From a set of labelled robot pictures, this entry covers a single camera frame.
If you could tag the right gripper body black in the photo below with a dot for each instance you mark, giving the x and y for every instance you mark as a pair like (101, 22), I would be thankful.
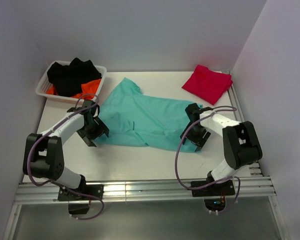
(195, 134)

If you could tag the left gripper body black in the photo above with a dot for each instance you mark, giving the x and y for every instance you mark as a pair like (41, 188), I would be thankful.
(90, 132)

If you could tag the teal t-shirt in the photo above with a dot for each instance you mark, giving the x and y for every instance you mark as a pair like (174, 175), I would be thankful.
(138, 120)

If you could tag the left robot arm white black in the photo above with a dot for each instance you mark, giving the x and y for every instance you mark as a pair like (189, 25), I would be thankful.
(44, 157)

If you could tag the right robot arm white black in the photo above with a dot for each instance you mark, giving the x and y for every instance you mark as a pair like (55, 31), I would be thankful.
(241, 146)

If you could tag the orange t-shirt in basket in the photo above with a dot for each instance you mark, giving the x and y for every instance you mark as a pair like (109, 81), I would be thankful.
(87, 89)

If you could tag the folded red t-shirt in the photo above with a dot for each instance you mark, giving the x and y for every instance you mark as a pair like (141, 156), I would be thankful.
(207, 84)

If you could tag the black t-shirt in basket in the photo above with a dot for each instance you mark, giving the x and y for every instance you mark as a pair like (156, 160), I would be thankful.
(66, 80)

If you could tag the white plastic basket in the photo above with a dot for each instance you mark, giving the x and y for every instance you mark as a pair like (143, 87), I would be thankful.
(44, 85)

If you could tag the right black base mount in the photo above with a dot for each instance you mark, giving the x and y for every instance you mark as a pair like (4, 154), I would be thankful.
(214, 196)

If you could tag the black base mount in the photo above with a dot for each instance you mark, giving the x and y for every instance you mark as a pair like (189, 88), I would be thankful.
(214, 196)
(77, 192)

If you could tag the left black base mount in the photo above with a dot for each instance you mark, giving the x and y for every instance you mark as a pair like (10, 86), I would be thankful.
(77, 192)

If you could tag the aluminium right side rail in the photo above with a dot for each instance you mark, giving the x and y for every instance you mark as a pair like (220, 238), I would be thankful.
(247, 88)

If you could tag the aluminium rail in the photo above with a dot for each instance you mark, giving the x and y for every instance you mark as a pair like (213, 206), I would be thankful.
(137, 191)
(247, 88)

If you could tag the aluminium front rail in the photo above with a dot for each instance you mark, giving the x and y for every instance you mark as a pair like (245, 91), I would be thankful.
(137, 191)

